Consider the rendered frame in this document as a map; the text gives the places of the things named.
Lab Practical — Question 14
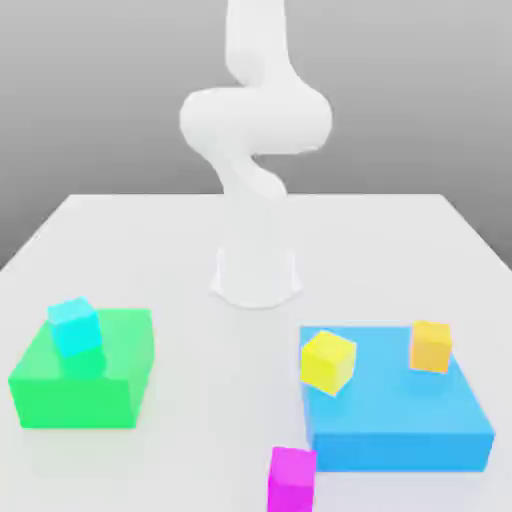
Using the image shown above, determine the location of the small yellow cube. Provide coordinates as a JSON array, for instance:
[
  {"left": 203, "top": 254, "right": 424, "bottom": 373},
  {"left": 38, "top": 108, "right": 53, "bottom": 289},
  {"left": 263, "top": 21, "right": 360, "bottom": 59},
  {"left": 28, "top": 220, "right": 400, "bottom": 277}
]
[{"left": 300, "top": 329, "right": 358, "bottom": 397}]

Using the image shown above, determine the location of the large blue box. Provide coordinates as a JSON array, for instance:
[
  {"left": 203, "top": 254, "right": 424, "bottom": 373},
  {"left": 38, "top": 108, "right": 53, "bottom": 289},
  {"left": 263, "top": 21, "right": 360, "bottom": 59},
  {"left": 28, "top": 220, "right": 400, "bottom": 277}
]
[{"left": 298, "top": 324, "right": 497, "bottom": 474}]

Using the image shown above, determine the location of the small orange cube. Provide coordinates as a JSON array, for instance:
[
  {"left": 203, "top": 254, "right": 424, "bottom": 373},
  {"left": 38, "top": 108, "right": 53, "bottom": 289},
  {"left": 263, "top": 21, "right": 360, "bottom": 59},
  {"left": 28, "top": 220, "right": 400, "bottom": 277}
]
[{"left": 409, "top": 319, "right": 454, "bottom": 374}]

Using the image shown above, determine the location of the large green box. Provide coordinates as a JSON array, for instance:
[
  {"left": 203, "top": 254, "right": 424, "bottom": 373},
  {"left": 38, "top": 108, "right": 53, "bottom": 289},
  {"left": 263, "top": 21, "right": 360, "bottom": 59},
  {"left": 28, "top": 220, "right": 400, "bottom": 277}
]
[{"left": 7, "top": 307, "right": 154, "bottom": 430}]

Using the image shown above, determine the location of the small magenta cube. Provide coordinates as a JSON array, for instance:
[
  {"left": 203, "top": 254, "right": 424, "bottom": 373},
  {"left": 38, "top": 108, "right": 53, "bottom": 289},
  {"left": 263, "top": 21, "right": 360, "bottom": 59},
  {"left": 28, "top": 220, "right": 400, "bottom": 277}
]
[{"left": 266, "top": 446, "right": 318, "bottom": 512}]

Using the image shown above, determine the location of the small cyan cube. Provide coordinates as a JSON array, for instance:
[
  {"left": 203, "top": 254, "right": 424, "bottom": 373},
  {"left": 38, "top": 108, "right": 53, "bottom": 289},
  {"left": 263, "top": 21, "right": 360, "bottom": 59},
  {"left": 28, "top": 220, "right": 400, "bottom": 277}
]
[{"left": 46, "top": 296, "right": 104, "bottom": 358}]

